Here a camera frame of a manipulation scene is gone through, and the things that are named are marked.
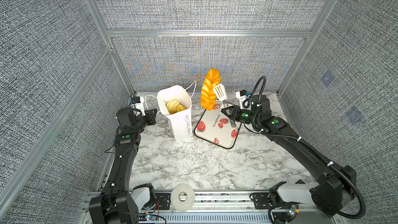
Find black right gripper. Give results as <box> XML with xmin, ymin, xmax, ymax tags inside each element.
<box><xmin>221</xmin><ymin>105</ymin><xmax>261</xmax><ymax>127</ymax></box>

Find fake croissant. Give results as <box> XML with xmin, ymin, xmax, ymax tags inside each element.
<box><xmin>175</xmin><ymin>104</ymin><xmax>185</xmax><ymax>113</ymax></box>

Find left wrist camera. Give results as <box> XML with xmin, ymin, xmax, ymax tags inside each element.
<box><xmin>128</xmin><ymin>94</ymin><xmax>145</xmax><ymax>116</ymax></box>

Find white slotted bread tongs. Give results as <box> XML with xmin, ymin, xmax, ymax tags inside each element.
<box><xmin>213</xmin><ymin>84</ymin><xmax>238</xmax><ymax>131</ymax></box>

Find white paper gift bag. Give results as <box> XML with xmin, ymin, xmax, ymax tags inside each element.
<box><xmin>155</xmin><ymin>81</ymin><xmax>197</xmax><ymax>142</ymax></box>

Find long braided fake bread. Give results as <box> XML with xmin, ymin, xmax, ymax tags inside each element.
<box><xmin>201</xmin><ymin>68</ymin><xmax>221</xmax><ymax>111</ymax></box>

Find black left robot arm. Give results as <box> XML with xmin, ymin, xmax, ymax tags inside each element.
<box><xmin>89</xmin><ymin>107</ymin><xmax>158</xmax><ymax>224</ymax></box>

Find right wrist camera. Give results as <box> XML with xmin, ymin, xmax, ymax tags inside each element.
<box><xmin>235</xmin><ymin>90</ymin><xmax>251</xmax><ymax>110</ymax></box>

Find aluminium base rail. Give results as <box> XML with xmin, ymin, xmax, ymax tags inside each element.
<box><xmin>79</xmin><ymin>189</ymin><xmax>347</xmax><ymax>224</ymax></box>

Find black corrugated cable conduit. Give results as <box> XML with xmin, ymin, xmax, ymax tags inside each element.
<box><xmin>242</xmin><ymin>75</ymin><xmax>366</xmax><ymax>220</ymax></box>

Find white tape roll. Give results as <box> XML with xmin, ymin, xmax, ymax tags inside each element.
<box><xmin>171</xmin><ymin>184</ymin><xmax>195</xmax><ymax>212</ymax></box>

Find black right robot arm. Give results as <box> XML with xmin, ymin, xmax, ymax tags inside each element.
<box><xmin>221</xmin><ymin>95</ymin><xmax>365</xmax><ymax>219</ymax></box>

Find round fake bread bottom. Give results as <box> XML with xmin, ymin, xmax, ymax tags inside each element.
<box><xmin>166</xmin><ymin>100</ymin><xmax>180</xmax><ymax>115</ymax></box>

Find white tray with black rim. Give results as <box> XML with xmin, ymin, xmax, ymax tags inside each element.
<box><xmin>194</xmin><ymin>101</ymin><xmax>239</xmax><ymax>149</ymax></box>

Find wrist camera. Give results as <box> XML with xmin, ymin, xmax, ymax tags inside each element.
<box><xmin>128</xmin><ymin>94</ymin><xmax>145</xmax><ymax>116</ymax></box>
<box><xmin>235</xmin><ymin>90</ymin><xmax>251</xmax><ymax>110</ymax></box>

